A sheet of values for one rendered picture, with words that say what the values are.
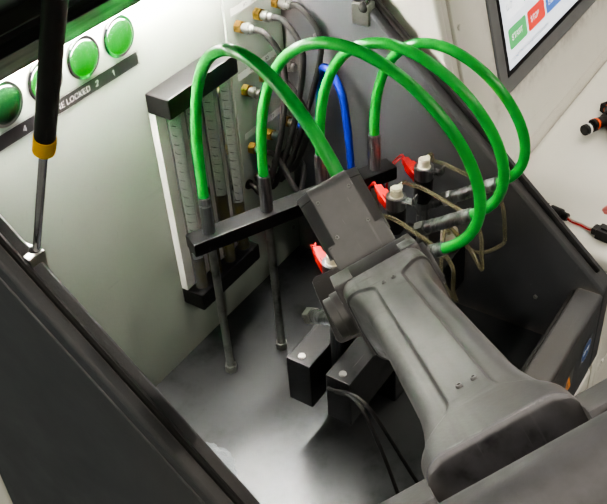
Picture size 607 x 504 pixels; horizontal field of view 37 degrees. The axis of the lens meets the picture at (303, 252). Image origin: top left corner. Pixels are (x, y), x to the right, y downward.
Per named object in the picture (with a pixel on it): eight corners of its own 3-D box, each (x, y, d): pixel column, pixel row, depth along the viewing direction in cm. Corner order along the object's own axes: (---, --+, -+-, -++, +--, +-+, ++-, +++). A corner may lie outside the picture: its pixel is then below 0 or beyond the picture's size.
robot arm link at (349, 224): (344, 342, 65) (448, 283, 65) (266, 203, 66) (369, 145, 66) (346, 332, 77) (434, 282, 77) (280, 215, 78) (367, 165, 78)
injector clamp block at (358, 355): (352, 459, 126) (349, 384, 116) (293, 430, 130) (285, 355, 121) (461, 313, 147) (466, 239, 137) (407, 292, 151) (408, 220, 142)
